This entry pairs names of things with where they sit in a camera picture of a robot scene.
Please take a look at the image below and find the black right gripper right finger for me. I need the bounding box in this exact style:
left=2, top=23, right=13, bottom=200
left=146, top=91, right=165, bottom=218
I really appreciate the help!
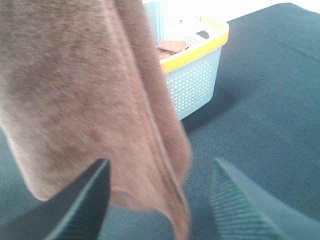
left=209, top=158, right=320, bottom=240

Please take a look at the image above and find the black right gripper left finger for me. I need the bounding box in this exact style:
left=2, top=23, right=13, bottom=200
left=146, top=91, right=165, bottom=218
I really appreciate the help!
left=0, top=159, right=110, bottom=240

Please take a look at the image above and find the brown towel with white tag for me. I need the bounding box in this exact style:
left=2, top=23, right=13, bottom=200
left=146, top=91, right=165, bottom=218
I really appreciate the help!
left=0, top=0, right=191, bottom=240

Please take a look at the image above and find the brown towel in basket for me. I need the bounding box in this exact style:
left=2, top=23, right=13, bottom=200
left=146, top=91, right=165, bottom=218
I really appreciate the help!
left=156, top=39, right=190, bottom=61

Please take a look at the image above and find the black table mat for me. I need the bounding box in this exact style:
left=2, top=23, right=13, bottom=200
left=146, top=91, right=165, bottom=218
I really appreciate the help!
left=0, top=4, right=320, bottom=240

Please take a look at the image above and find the grey perforated laundry basket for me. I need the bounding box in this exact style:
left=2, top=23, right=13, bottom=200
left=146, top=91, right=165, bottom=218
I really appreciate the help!
left=143, top=0, right=229, bottom=119

